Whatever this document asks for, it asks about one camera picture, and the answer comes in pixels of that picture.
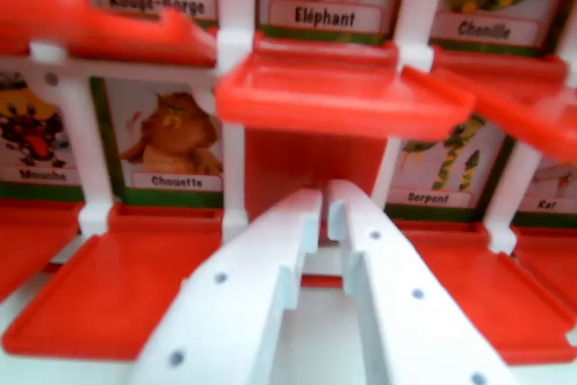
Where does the fly picture card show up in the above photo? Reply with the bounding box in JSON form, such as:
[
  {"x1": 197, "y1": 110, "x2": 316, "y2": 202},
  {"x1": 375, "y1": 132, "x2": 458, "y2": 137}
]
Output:
[{"x1": 0, "y1": 69, "x2": 86, "y2": 203}]

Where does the red flap without card view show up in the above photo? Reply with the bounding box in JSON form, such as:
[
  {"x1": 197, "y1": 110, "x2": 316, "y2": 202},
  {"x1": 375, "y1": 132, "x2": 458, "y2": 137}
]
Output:
[{"x1": 244, "y1": 125, "x2": 389, "y2": 289}]

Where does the red flap under owl card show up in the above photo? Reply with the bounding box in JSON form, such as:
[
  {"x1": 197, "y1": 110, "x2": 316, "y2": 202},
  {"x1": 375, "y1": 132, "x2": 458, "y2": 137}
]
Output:
[{"x1": 1, "y1": 203, "x2": 225, "y2": 362}]

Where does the red flap under caterpillar card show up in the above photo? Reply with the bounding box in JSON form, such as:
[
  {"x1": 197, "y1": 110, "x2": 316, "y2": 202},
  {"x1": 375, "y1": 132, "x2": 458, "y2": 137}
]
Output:
[{"x1": 399, "y1": 48, "x2": 577, "y2": 163}]

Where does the snake picture card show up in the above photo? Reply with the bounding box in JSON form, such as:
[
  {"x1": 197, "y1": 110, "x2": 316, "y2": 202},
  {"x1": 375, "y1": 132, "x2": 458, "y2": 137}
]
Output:
[{"x1": 384, "y1": 115, "x2": 516, "y2": 223}]

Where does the red flap under snake card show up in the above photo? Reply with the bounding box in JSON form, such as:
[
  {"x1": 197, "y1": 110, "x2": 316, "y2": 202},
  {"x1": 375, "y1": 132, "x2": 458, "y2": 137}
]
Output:
[{"x1": 390, "y1": 218, "x2": 577, "y2": 367}]

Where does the blurred red flap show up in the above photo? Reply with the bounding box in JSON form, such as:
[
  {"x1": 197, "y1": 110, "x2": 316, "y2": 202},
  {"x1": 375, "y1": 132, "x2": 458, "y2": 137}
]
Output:
[{"x1": 0, "y1": 0, "x2": 94, "y2": 55}]

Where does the red flap under fly card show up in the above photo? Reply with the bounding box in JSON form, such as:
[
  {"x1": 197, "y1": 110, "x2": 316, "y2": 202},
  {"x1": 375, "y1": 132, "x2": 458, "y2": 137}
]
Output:
[{"x1": 0, "y1": 198, "x2": 86, "y2": 303}]

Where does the red flap under robin card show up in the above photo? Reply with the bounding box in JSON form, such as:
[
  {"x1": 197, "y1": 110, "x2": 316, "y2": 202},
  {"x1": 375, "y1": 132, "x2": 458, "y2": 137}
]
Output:
[{"x1": 65, "y1": 9, "x2": 221, "y2": 68}]

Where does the owl picture card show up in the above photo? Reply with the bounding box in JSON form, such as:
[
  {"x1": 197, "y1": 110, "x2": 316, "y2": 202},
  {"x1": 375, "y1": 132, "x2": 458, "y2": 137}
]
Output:
[{"x1": 88, "y1": 77, "x2": 225, "y2": 209}]

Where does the rat picture card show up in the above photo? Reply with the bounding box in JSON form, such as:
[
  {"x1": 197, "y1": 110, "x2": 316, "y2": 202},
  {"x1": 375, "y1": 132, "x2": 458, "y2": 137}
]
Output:
[{"x1": 512, "y1": 150, "x2": 577, "y2": 227}]

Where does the red flap under rat card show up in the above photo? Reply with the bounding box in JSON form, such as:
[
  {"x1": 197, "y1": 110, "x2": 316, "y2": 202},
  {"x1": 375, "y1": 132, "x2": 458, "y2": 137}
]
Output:
[{"x1": 510, "y1": 224, "x2": 577, "y2": 316}]

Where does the red flap under elephant card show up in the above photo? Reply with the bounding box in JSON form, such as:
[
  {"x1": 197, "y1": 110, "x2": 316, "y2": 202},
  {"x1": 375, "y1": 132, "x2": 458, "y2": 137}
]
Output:
[{"x1": 215, "y1": 31, "x2": 477, "y2": 143}]

